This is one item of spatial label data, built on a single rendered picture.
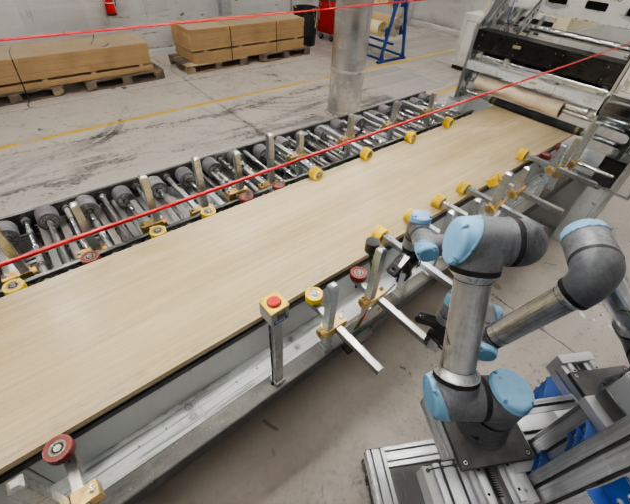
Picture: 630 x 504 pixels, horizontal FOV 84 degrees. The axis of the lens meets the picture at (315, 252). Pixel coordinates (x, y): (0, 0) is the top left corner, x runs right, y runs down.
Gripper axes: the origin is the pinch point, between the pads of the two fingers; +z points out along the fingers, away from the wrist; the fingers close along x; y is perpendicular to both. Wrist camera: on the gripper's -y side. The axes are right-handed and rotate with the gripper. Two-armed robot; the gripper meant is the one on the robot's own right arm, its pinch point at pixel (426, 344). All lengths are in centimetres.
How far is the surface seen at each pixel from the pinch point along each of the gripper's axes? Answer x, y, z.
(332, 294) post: -31, -29, -27
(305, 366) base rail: -42, -28, 13
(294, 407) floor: -38, -40, 83
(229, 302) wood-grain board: -57, -63, -7
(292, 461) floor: -56, -18, 83
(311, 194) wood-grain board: 22, -106, -7
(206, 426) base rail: -86, -32, 13
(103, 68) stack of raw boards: 31, -616, 56
